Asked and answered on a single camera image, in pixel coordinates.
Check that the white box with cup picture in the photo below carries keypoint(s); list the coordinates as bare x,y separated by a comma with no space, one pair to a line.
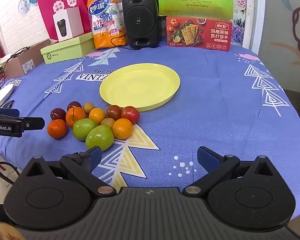
67,25

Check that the white oval dish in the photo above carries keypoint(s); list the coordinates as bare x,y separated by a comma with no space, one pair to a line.
1,95

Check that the black speaker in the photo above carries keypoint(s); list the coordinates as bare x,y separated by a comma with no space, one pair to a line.
141,17

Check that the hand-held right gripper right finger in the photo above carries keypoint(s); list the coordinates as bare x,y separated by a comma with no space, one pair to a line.
207,158

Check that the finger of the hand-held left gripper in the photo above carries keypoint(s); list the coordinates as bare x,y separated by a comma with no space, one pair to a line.
5,112
32,123

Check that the green plum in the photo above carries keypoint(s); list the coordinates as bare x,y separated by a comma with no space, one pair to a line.
99,138
83,129

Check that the brown cardboard box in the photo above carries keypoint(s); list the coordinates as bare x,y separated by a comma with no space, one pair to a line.
27,60

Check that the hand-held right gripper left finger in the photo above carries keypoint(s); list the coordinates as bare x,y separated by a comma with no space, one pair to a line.
96,155

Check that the floral panel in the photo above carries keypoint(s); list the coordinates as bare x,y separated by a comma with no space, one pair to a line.
240,10

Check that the yellow plate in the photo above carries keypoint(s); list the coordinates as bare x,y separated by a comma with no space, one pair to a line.
140,87

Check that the red and yellow plum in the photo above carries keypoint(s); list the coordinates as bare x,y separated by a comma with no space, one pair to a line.
113,112

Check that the deep orange tangerine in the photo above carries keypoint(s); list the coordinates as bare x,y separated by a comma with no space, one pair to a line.
57,129
75,117

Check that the light green lidded box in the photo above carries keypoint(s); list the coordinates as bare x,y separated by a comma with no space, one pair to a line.
67,48

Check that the orange paper cup pack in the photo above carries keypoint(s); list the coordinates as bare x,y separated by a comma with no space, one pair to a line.
106,17

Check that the dark red plum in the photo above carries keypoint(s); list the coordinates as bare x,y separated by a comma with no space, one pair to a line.
74,105
58,114

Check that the small tan plum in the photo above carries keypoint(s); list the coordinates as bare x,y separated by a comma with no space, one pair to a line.
108,122
88,107

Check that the light orange citrus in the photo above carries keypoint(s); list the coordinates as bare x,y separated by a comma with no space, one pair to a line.
122,129
97,115

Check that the blue printed tablecloth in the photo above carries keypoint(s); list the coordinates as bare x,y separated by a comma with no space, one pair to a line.
215,110

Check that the bright red plum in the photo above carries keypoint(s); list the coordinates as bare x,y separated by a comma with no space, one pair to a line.
130,115

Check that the red cracker box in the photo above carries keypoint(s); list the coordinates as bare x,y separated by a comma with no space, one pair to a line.
198,33

